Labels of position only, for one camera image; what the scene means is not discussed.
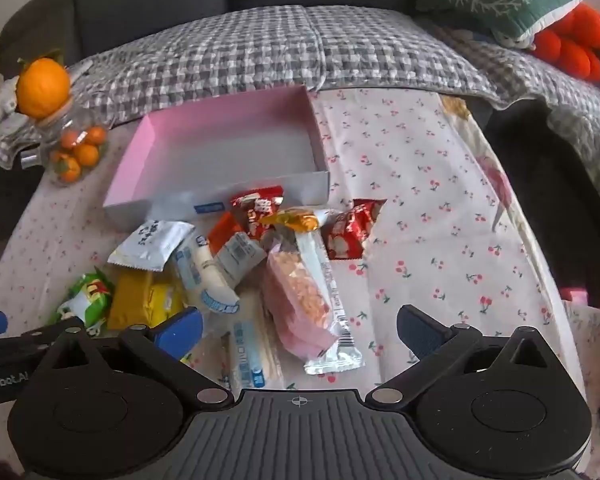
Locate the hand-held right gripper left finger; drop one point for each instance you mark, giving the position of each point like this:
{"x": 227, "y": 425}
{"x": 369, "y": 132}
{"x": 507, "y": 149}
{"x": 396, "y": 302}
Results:
{"x": 180, "y": 332}

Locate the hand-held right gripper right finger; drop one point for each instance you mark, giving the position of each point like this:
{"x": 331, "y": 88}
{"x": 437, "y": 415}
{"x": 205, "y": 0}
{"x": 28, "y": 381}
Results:
{"x": 417, "y": 332}

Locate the yellow snack packet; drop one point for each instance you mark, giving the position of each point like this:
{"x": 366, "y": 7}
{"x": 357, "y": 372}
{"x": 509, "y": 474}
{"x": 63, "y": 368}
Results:
{"x": 140, "y": 300}

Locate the white and blue snack packet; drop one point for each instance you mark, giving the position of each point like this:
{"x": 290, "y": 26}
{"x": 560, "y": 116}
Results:
{"x": 205, "y": 280}

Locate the clear packet with blue label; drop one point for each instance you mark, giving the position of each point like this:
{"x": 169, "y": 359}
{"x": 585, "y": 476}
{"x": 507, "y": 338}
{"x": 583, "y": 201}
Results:
{"x": 250, "y": 355}

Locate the white packet with black print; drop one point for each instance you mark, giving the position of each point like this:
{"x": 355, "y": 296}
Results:
{"x": 150, "y": 242}

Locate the white packet with barcode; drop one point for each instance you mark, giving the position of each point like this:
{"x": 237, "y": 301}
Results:
{"x": 240, "y": 255}

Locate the green chip packet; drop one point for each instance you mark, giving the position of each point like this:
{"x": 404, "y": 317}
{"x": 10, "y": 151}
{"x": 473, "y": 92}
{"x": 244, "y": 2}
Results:
{"x": 87, "y": 297}

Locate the long white snack packet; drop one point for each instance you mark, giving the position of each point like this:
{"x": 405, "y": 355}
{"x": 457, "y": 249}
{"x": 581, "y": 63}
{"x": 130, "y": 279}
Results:
{"x": 325, "y": 285}

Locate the red and orange snack packet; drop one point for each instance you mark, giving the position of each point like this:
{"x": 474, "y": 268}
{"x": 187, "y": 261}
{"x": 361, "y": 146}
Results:
{"x": 255, "y": 205}

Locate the orange cracker packet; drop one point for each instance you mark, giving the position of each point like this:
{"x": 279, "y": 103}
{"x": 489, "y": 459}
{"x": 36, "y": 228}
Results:
{"x": 287, "y": 220}

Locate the pink cardboard box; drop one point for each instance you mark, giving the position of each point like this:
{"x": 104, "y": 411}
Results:
{"x": 220, "y": 150}

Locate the pink object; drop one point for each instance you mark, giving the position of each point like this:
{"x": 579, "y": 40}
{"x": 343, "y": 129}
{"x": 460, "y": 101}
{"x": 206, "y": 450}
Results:
{"x": 575, "y": 295}

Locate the floral cloth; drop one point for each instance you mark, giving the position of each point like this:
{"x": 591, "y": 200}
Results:
{"x": 500, "y": 185}

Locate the pile of small mandarins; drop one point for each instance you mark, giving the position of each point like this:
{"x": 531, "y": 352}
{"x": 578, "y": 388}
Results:
{"x": 82, "y": 152}

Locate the glass jar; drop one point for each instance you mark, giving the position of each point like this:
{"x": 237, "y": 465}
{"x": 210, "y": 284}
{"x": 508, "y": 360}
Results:
{"x": 55, "y": 132}

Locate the large orange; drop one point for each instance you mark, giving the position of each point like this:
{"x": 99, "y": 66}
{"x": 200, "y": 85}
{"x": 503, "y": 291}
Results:
{"x": 42, "y": 87}

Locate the grey checked blanket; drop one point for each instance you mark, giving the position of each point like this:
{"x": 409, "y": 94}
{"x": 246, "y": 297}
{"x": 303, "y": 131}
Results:
{"x": 260, "y": 55}

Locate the plush toy with face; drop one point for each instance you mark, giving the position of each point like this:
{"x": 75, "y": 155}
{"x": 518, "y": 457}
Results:
{"x": 512, "y": 40}

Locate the orange plush toy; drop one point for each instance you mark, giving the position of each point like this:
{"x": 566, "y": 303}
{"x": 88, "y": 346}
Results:
{"x": 570, "y": 55}

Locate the dark grey sofa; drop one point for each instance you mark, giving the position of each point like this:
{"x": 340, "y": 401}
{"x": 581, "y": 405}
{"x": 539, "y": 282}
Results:
{"x": 180, "y": 0}

